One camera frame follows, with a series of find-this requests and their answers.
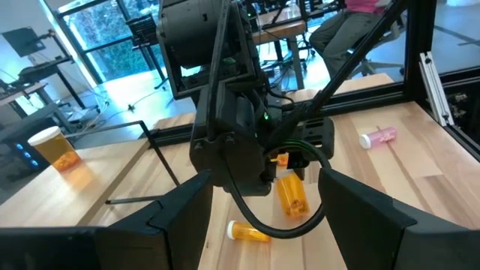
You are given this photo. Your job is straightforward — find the black standing desk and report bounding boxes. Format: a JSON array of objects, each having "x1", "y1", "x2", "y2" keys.
[{"x1": 16, "y1": 55, "x2": 87, "y2": 110}]

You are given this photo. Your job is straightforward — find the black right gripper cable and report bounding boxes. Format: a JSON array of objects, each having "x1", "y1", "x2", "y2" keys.
[{"x1": 224, "y1": 138, "x2": 333, "y2": 240}]

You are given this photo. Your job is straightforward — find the black monitor on arm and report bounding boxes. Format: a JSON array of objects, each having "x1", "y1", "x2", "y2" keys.
[{"x1": 1, "y1": 26, "x2": 61, "y2": 58}]

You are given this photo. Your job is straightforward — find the wooden shelf black metal legs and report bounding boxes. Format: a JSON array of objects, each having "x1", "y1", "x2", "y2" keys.
[{"x1": 0, "y1": 119, "x2": 181, "y2": 229}]

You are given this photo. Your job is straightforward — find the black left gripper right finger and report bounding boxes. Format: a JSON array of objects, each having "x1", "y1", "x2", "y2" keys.
[{"x1": 318, "y1": 168, "x2": 480, "y2": 270}]

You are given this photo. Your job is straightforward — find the pink medicine bottle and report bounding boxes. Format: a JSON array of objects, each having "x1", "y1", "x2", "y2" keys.
[{"x1": 358, "y1": 126, "x2": 398, "y2": 150}]

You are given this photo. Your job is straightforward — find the small orange medicine bottle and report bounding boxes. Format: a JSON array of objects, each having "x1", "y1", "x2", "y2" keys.
[{"x1": 226, "y1": 220, "x2": 272, "y2": 244}]

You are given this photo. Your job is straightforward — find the black desktop monitor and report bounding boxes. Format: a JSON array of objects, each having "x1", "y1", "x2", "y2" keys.
[{"x1": 125, "y1": 13, "x2": 158, "y2": 48}]

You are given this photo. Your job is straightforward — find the light wooden desk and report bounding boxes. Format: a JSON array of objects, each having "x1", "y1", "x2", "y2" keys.
[{"x1": 250, "y1": 7, "x2": 308, "y2": 91}]

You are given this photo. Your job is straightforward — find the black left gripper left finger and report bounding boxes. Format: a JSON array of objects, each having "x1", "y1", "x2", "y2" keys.
[{"x1": 0, "y1": 170, "x2": 214, "y2": 270}]

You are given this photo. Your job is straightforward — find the person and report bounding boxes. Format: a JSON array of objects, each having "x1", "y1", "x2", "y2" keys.
[{"x1": 307, "y1": 0, "x2": 398, "y2": 80}]

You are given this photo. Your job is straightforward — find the black computer tower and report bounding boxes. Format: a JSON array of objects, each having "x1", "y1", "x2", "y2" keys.
[{"x1": 0, "y1": 118, "x2": 53, "y2": 196}]

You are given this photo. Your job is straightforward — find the silver aluminium extrusion bar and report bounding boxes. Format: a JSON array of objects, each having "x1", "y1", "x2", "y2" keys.
[{"x1": 418, "y1": 51, "x2": 455, "y2": 128}]

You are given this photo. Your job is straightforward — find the black aluminium table frame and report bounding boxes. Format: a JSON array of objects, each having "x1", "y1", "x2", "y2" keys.
[{"x1": 144, "y1": 0, "x2": 480, "y2": 162}]

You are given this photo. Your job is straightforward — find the large orange medicine bottle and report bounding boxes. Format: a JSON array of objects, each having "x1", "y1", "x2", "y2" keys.
[
  {"x1": 275, "y1": 151, "x2": 311, "y2": 218},
  {"x1": 28, "y1": 125, "x2": 83, "y2": 173}
]

